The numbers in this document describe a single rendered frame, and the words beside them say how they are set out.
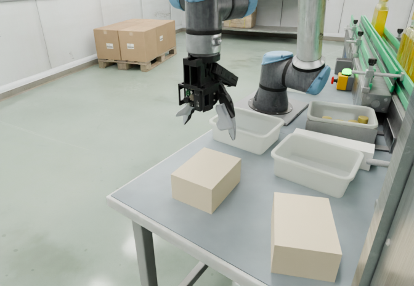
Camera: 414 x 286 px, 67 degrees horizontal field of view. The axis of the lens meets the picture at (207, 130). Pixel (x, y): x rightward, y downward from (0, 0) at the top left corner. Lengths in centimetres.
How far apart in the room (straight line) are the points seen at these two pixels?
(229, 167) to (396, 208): 48
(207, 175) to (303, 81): 58
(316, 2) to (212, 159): 58
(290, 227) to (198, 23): 44
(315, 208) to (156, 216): 37
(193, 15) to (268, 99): 72
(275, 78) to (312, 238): 75
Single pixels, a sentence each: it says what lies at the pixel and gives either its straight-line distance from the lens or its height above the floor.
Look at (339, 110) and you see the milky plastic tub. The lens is 127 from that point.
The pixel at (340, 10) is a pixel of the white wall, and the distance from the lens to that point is 723.
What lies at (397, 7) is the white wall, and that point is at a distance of 732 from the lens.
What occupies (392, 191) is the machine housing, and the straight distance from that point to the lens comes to 42.
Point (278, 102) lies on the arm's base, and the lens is 130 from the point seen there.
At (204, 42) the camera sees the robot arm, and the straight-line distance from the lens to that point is 65.
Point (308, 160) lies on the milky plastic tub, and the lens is 103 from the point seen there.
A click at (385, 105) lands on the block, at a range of 131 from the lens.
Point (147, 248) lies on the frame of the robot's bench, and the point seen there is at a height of 56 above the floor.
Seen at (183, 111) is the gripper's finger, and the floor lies 97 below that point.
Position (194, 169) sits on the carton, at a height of 83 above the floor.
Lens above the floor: 128
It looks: 27 degrees down
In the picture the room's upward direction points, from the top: straight up
